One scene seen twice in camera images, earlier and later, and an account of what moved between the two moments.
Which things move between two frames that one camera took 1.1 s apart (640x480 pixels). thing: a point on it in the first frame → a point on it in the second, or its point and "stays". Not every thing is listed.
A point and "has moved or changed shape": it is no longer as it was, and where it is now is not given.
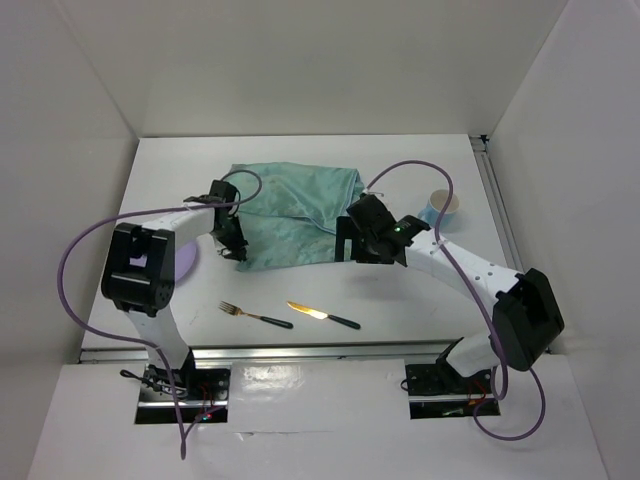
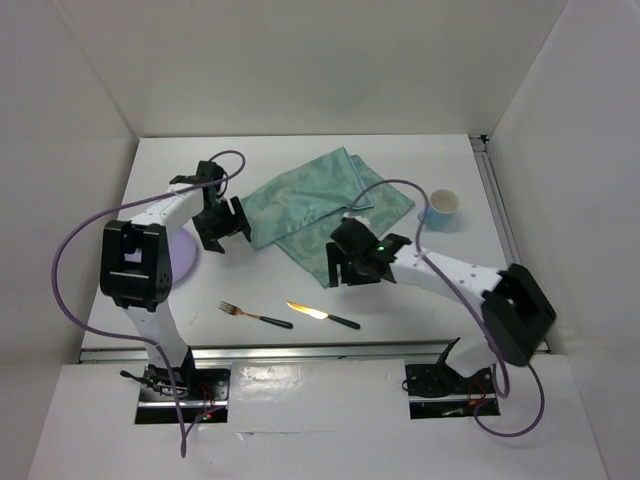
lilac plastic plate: [184, 259] stays
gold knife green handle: [323, 316] stays
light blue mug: [436, 202] stays
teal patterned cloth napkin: [288, 212] has moved or changed shape
